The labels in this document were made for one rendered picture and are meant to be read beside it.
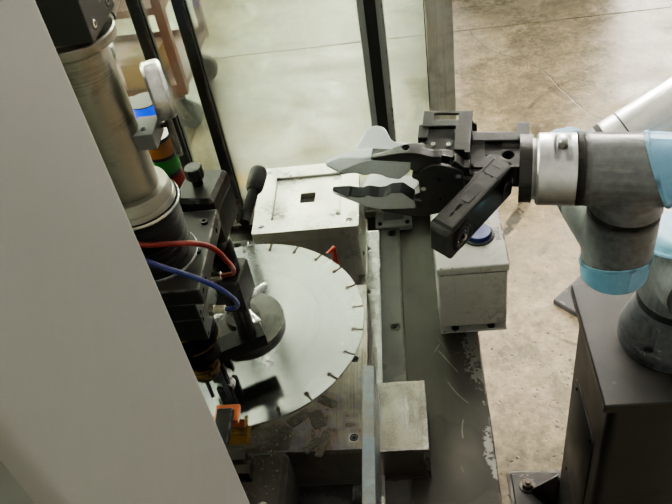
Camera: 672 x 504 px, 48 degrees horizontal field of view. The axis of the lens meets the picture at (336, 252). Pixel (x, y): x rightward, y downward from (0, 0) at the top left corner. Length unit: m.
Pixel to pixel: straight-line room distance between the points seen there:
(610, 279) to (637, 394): 0.37
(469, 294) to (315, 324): 0.28
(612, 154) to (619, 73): 2.59
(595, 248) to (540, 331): 1.41
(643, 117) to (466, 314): 0.45
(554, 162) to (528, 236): 1.76
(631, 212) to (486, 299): 0.45
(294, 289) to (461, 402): 0.31
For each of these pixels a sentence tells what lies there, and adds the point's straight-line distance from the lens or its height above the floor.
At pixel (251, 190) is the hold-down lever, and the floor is 1.21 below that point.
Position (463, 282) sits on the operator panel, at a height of 0.86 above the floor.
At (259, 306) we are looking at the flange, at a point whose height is 0.96.
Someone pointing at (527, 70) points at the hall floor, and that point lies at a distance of 3.38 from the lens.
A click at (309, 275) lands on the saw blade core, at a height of 0.95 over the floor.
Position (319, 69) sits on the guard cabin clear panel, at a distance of 1.32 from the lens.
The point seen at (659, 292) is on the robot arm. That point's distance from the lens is 1.14.
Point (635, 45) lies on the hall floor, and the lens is 3.57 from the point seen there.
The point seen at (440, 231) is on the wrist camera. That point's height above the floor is 1.22.
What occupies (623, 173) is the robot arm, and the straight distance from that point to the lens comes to 0.78.
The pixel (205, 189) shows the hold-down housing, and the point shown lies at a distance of 0.78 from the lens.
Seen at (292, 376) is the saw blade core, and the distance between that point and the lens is 0.98.
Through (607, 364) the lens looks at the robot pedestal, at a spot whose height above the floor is 0.75.
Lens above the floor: 1.71
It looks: 43 degrees down
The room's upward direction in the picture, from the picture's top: 11 degrees counter-clockwise
